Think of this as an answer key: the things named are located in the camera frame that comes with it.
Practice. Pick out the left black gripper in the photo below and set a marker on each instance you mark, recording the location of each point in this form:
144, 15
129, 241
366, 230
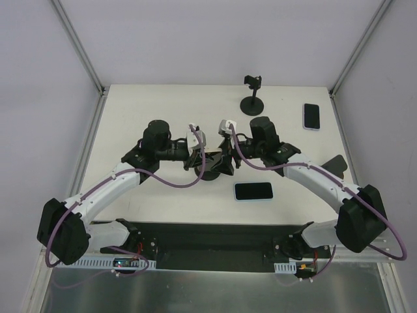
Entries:
191, 158

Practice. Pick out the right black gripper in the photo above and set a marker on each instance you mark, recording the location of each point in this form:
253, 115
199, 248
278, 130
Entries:
235, 156

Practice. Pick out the black phone cream case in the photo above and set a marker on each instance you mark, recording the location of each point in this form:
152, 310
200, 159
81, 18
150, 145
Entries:
213, 156

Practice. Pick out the black round-base phone stand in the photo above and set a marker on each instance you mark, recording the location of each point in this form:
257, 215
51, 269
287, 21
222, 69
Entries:
208, 174

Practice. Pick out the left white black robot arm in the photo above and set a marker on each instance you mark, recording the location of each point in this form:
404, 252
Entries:
66, 227

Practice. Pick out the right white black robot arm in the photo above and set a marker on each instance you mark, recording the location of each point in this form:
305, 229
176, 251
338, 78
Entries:
361, 215

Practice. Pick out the black phone blue case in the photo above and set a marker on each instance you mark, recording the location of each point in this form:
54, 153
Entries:
253, 191

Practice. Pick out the black rear phone stand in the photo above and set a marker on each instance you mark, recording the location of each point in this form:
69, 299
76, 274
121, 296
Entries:
252, 105

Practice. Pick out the black phone lavender case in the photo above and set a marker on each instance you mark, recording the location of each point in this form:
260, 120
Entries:
311, 117

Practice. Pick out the black stand on brown disc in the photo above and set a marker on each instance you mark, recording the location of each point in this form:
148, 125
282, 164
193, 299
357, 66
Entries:
336, 166

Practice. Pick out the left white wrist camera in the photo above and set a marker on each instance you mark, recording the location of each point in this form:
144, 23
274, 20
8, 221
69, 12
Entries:
195, 138

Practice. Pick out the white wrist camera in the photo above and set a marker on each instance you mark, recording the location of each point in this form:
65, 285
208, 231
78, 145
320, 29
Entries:
224, 128
195, 138

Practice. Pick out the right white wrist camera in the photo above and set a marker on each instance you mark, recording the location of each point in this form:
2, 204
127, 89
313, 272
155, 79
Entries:
224, 128

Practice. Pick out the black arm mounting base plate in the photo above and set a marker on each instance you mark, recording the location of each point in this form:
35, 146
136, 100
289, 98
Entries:
220, 247

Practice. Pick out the left white slotted cable duct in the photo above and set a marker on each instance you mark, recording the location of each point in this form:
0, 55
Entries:
110, 262

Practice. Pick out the white slotted cable duct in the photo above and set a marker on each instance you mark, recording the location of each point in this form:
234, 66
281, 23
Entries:
285, 268
110, 262

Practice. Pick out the right white slotted cable duct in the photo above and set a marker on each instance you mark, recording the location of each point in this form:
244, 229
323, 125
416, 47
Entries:
285, 268

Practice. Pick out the left aluminium frame post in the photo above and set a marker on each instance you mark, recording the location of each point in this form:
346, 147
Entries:
77, 45

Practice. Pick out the aluminium frame post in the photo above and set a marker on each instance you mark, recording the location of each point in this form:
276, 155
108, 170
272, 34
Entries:
77, 45
376, 19

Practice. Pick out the right aluminium frame post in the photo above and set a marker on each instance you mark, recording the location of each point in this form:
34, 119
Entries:
376, 19

